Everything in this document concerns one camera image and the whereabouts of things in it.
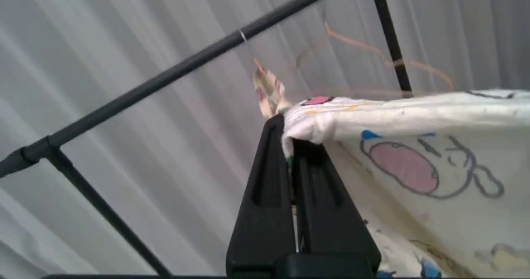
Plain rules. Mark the pink clothes hanger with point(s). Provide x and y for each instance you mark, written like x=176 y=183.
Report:
x=352 y=42
x=258 y=65

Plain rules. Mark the cream small-print garment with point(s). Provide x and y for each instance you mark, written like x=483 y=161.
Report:
x=269 y=92

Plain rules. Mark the black clothes rack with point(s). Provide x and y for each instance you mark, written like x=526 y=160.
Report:
x=124 y=101

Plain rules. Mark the cream large-cartoon printed garment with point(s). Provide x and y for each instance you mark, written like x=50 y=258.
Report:
x=414 y=117

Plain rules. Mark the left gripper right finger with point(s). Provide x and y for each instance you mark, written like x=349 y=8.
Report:
x=327 y=221

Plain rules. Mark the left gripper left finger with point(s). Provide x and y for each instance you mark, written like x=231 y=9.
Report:
x=263 y=221

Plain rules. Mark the white curtain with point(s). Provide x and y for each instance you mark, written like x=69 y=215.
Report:
x=124 y=30

